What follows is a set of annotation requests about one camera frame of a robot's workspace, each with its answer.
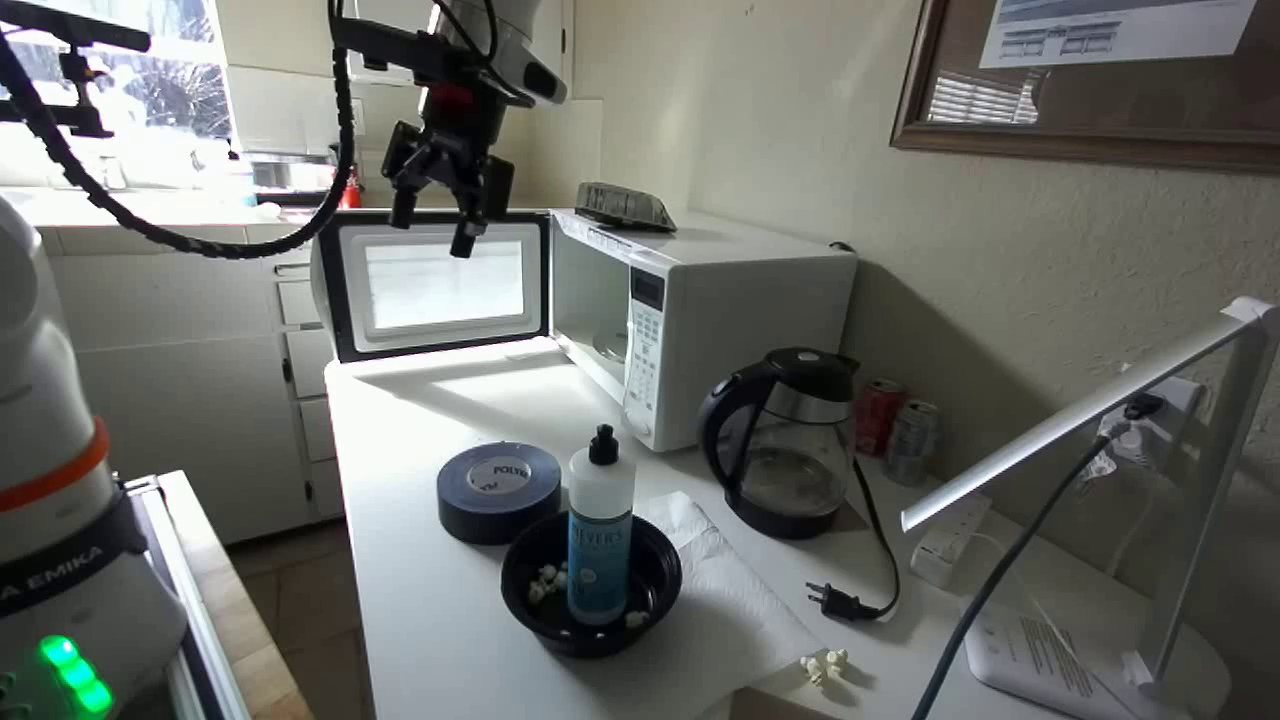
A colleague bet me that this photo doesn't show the red can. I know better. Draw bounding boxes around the red can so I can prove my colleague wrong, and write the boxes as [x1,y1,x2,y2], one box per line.
[857,380,905,457]

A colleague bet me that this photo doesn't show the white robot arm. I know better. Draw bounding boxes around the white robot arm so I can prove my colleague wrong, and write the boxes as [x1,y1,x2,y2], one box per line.
[0,0,566,720]

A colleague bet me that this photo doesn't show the black electric kettle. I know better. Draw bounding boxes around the black electric kettle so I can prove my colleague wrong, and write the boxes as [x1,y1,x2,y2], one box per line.
[702,346,857,540]

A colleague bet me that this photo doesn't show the white drawer cabinet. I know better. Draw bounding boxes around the white drawer cabinet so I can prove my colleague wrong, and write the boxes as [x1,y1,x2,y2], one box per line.
[53,250,339,544]

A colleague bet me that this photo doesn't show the blue white squeeze bottle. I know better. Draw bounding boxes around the blue white squeeze bottle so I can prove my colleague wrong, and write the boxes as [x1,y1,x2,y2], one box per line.
[570,424,638,627]

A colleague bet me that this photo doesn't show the black lamp cable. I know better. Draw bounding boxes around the black lamp cable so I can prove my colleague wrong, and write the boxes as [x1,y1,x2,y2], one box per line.
[909,391,1167,720]

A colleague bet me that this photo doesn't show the wood framed picture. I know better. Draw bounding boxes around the wood framed picture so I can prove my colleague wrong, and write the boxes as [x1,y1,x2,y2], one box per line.
[892,0,1280,175]

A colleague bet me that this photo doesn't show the white paper napkin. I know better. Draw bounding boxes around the white paper napkin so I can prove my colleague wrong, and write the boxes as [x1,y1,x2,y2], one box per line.
[638,493,809,690]

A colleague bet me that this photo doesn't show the black masking tape roll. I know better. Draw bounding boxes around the black masking tape roll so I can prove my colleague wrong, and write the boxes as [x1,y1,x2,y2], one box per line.
[435,443,561,544]

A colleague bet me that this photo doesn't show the microwave door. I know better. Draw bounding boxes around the microwave door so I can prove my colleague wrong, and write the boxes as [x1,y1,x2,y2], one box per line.
[318,210,550,358]

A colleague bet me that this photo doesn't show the white microwave oven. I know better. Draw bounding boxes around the white microwave oven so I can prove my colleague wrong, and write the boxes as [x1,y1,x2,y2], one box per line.
[550,208,857,452]

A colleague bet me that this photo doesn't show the black kettle power cord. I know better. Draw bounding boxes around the black kettle power cord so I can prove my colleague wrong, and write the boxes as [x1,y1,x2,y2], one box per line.
[806,452,909,627]

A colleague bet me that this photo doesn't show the black camera on tripod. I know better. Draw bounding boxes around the black camera on tripod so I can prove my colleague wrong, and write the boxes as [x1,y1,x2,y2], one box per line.
[0,0,154,137]

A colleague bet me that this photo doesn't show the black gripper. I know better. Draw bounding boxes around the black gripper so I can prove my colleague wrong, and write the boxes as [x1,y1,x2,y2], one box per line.
[382,81,515,261]

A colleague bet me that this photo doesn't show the black bowl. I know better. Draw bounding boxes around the black bowl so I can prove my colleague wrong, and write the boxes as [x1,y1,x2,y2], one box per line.
[502,510,684,659]

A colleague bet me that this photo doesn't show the white desk lamp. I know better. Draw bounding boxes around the white desk lamp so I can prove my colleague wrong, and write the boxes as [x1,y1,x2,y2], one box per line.
[901,294,1276,720]

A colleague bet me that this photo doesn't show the small white pieces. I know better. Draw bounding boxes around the small white pieces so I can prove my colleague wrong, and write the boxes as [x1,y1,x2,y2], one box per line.
[796,648,851,686]

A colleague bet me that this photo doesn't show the black corrugated cable conduit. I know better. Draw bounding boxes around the black corrugated cable conduit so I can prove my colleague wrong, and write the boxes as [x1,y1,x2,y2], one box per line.
[0,0,361,265]

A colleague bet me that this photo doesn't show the clear plastic bottle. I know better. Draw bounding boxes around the clear plastic bottle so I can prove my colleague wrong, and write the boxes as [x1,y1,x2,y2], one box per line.
[887,398,940,482]

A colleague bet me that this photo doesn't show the small metal tray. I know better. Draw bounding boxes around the small metal tray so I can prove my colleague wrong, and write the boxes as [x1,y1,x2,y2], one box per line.
[576,181,674,233]

